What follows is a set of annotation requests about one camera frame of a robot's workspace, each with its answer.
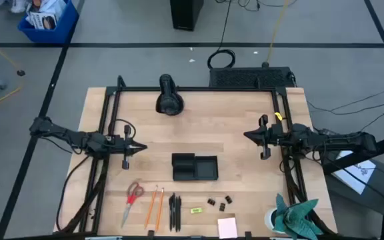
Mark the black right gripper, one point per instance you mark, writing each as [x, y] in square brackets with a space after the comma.
[272, 136]

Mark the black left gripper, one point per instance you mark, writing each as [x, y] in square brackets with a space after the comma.
[126, 150]

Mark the orange pencil with eraser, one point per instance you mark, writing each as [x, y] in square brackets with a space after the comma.
[159, 210]
[151, 206]

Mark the black pen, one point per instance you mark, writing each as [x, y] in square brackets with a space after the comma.
[171, 213]
[180, 213]
[174, 213]
[177, 215]

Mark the yellow-green eraser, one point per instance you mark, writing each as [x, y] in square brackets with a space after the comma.
[196, 210]

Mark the pink sticky note pad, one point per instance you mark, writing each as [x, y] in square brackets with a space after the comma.
[227, 228]

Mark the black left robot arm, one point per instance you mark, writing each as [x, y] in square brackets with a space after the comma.
[78, 138]

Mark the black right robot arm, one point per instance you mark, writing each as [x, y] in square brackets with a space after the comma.
[338, 140]

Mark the black mesh desk organizer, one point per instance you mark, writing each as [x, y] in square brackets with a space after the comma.
[208, 168]

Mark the black mesh-top computer case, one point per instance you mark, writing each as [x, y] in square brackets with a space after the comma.
[245, 77]

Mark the white plant pot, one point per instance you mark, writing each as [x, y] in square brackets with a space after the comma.
[268, 220]

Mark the teal artificial plant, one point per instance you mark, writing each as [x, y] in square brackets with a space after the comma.
[295, 220]

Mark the white paper sheet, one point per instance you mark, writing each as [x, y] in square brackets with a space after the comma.
[358, 173]

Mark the blue plastic bin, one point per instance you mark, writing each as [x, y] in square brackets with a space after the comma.
[62, 31]

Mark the black computer tower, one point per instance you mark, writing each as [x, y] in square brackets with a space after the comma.
[185, 15]

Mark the magazines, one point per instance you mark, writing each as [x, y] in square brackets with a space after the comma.
[42, 20]

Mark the black aluminium table frame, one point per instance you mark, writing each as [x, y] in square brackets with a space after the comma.
[195, 89]

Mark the black table edge bracket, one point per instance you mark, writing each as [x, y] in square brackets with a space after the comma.
[248, 234]
[150, 233]

